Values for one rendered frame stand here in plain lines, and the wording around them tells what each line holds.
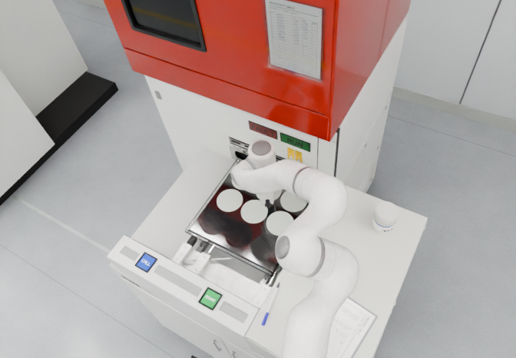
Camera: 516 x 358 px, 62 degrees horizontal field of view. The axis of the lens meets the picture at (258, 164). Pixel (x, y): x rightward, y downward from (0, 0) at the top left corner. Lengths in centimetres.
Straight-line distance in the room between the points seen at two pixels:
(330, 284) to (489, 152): 219
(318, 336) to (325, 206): 29
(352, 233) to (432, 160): 155
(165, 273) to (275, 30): 84
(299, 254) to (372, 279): 50
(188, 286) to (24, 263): 168
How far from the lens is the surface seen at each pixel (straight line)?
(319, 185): 107
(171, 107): 184
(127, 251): 157
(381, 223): 144
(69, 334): 266
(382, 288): 142
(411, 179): 283
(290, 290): 140
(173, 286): 146
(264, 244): 154
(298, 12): 109
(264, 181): 126
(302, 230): 98
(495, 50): 289
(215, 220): 161
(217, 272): 154
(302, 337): 100
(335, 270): 104
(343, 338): 135
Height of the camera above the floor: 227
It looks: 53 degrees down
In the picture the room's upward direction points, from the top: 9 degrees counter-clockwise
